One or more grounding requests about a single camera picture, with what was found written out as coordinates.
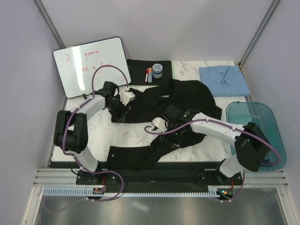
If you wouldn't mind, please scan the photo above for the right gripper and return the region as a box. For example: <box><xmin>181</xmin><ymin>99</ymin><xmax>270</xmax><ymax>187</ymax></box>
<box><xmin>160</xmin><ymin>120</ymin><xmax>184</xmax><ymax>148</ymax></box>

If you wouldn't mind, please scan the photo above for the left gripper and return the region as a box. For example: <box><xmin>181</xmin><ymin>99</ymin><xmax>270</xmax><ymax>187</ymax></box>
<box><xmin>106</xmin><ymin>95</ymin><xmax>131</xmax><ymax>122</ymax></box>

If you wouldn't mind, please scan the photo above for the black long sleeve shirt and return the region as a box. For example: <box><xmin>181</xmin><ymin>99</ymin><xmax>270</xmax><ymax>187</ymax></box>
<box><xmin>107</xmin><ymin>79</ymin><xmax>222</xmax><ymax>170</ymax></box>

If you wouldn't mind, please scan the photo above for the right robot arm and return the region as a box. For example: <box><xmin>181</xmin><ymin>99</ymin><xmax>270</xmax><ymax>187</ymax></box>
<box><xmin>152</xmin><ymin>105</ymin><xmax>272</xmax><ymax>185</ymax></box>

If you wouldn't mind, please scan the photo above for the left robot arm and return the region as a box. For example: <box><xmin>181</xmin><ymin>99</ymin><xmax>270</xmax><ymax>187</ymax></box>
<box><xmin>53</xmin><ymin>82</ymin><xmax>135</xmax><ymax>185</ymax></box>

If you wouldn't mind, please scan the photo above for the black mat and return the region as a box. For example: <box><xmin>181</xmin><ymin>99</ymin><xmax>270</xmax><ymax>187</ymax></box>
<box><xmin>127</xmin><ymin>59</ymin><xmax>173</xmax><ymax>86</ymax></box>

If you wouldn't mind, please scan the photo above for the red marker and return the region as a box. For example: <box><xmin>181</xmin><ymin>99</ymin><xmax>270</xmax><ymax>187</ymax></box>
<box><xmin>145</xmin><ymin>68</ymin><xmax>149</xmax><ymax>83</ymax></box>

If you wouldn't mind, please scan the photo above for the blue lidded jar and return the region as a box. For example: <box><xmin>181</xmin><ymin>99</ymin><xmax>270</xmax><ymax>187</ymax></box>
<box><xmin>152</xmin><ymin>63</ymin><xmax>163</xmax><ymax>79</ymax></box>

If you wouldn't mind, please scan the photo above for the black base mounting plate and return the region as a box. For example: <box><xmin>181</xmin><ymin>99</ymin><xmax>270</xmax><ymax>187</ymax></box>
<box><xmin>48</xmin><ymin>160</ymin><xmax>243</xmax><ymax>190</ymax></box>

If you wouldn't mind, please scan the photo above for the white dry erase board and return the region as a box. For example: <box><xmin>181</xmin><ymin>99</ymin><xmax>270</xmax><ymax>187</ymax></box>
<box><xmin>53</xmin><ymin>37</ymin><xmax>131</xmax><ymax>98</ymax></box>

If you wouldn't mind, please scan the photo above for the folded blue shirt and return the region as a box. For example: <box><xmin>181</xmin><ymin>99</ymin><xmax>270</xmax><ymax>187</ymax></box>
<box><xmin>199</xmin><ymin>66</ymin><xmax>250</xmax><ymax>97</ymax></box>

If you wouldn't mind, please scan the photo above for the teal transparent plastic bin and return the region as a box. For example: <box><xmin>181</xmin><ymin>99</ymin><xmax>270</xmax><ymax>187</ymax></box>
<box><xmin>226</xmin><ymin>101</ymin><xmax>286</xmax><ymax>172</ymax></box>

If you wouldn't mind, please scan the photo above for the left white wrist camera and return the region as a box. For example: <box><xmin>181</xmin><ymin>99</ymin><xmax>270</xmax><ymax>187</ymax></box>
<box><xmin>120</xmin><ymin>91</ymin><xmax>135</xmax><ymax>105</ymax></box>

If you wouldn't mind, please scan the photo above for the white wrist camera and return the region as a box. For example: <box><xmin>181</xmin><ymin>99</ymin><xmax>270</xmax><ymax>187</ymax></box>
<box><xmin>120</xmin><ymin>91</ymin><xmax>135</xmax><ymax>105</ymax></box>
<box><xmin>151</xmin><ymin>117</ymin><xmax>168</xmax><ymax>132</ymax></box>

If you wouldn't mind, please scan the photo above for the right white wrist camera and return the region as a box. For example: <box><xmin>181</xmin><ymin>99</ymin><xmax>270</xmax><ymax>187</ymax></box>
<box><xmin>151</xmin><ymin>117</ymin><xmax>168</xmax><ymax>132</ymax></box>

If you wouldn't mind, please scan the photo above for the light blue cable duct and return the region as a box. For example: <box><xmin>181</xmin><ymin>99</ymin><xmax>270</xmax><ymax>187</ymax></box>
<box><xmin>43</xmin><ymin>187</ymin><xmax>224</xmax><ymax>197</ymax></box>

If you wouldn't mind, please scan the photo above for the aluminium rail frame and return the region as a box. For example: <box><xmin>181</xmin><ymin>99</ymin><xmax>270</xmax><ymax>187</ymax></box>
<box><xmin>33</xmin><ymin>168</ymin><xmax>288</xmax><ymax>188</ymax></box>

